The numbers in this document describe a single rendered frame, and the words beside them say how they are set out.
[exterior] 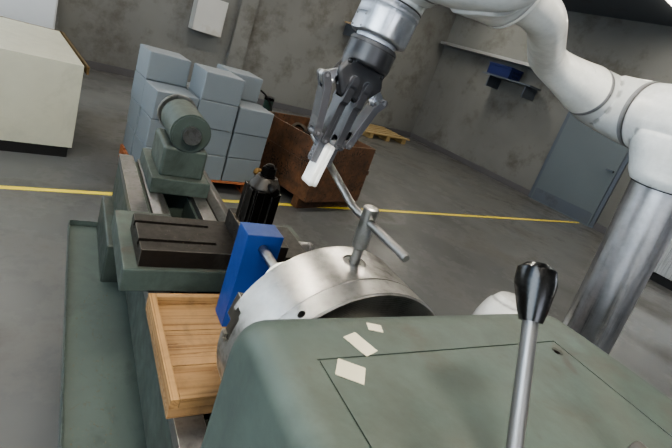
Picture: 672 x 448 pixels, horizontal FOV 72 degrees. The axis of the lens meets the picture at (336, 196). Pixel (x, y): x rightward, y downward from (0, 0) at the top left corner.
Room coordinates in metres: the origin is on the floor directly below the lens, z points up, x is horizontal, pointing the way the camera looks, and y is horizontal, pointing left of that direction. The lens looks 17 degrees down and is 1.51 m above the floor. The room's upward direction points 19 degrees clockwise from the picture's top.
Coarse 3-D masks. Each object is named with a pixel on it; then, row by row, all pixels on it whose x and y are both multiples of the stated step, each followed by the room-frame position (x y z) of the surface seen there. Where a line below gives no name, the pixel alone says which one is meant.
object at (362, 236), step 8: (368, 208) 0.59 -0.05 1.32; (376, 208) 0.60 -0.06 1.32; (360, 216) 0.60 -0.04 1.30; (368, 216) 0.59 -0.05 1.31; (376, 216) 0.60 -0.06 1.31; (360, 224) 0.60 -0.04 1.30; (360, 232) 0.59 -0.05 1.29; (368, 232) 0.59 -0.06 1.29; (360, 240) 0.59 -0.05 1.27; (368, 240) 0.60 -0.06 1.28; (360, 248) 0.59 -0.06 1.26; (352, 256) 0.60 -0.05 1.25; (360, 256) 0.60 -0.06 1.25; (352, 264) 0.60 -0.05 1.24
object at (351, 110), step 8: (368, 88) 0.71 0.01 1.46; (360, 96) 0.71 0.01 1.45; (352, 104) 0.72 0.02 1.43; (360, 104) 0.71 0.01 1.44; (344, 112) 0.73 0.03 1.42; (352, 112) 0.72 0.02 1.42; (344, 120) 0.72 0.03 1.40; (352, 120) 0.72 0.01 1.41; (336, 128) 0.73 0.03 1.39; (344, 128) 0.71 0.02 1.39; (336, 136) 0.73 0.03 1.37; (344, 136) 0.71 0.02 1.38; (336, 144) 0.71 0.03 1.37
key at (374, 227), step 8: (312, 136) 0.79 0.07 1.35; (328, 168) 0.72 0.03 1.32; (336, 176) 0.69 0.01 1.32; (336, 184) 0.68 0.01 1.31; (344, 184) 0.68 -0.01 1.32; (344, 192) 0.66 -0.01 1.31; (352, 200) 0.65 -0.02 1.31; (352, 208) 0.63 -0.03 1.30; (360, 208) 0.63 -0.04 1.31; (368, 224) 0.59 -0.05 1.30; (376, 224) 0.58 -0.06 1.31; (376, 232) 0.57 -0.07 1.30; (384, 232) 0.56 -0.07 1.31; (384, 240) 0.55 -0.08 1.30; (392, 240) 0.55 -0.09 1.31; (392, 248) 0.53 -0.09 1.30; (400, 248) 0.53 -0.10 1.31; (400, 256) 0.52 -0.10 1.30; (408, 256) 0.52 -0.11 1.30
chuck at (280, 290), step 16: (304, 256) 0.60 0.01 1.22; (320, 256) 0.60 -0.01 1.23; (336, 256) 0.61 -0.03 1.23; (368, 256) 0.64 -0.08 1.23; (272, 272) 0.58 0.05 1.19; (288, 272) 0.57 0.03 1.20; (304, 272) 0.57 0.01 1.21; (320, 272) 0.56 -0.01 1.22; (336, 272) 0.57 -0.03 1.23; (352, 272) 0.57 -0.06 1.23; (368, 272) 0.58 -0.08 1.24; (384, 272) 0.61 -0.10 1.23; (256, 288) 0.56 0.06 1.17; (272, 288) 0.55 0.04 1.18; (288, 288) 0.54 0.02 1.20; (304, 288) 0.54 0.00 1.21; (320, 288) 0.53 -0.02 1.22; (240, 304) 0.56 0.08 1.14; (256, 304) 0.54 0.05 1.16; (272, 304) 0.53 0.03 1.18; (288, 304) 0.52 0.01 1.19; (240, 320) 0.54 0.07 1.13; (256, 320) 0.52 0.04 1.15; (224, 336) 0.55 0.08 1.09; (224, 352) 0.53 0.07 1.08; (224, 368) 0.52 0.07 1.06
